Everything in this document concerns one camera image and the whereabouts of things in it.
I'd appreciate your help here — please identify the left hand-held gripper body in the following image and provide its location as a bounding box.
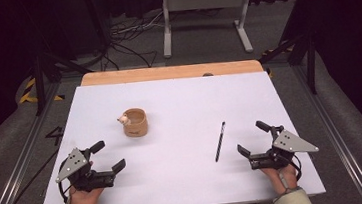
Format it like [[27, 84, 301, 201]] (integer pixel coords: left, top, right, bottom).
[[52, 144, 118, 196]]

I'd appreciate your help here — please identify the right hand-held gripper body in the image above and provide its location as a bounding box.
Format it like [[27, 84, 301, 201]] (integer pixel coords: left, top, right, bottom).
[[245, 121, 322, 173]]

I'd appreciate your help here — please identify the black striped pen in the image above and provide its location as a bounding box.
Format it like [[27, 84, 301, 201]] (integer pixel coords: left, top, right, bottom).
[[211, 121, 230, 164]]

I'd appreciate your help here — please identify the wooden pen holder cup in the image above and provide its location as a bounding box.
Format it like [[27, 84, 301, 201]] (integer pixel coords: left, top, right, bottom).
[[115, 106, 150, 140]]

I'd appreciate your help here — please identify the person's right hand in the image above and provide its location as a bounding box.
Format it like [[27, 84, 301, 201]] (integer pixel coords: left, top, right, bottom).
[[258, 161, 301, 199]]

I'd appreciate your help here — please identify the person's left hand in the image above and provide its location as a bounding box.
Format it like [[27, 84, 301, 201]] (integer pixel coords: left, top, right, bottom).
[[64, 160, 106, 204]]

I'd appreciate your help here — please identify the black metal stand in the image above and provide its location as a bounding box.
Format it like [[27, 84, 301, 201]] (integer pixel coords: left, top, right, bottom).
[[18, 0, 117, 119], [253, 0, 323, 100]]

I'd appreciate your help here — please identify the wooden table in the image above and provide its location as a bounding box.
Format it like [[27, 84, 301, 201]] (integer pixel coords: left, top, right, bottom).
[[79, 56, 264, 90]]

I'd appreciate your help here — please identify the white metal stand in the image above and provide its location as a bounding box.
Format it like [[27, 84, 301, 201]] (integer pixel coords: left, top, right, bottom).
[[158, 0, 260, 61]]

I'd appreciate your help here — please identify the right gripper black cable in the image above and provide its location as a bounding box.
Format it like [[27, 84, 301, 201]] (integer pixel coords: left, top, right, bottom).
[[283, 152, 304, 183]]

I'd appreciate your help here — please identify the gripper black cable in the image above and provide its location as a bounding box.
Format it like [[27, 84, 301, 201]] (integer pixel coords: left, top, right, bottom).
[[0, 147, 74, 204], [283, 152, 304, 183]]

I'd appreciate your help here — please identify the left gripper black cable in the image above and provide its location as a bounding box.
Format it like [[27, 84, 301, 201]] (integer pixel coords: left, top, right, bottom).
[[0, 147, 74, 204]]

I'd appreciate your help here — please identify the black cable bundle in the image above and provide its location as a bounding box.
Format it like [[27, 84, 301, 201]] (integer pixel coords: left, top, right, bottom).
[[97, 11, 173, 73]]

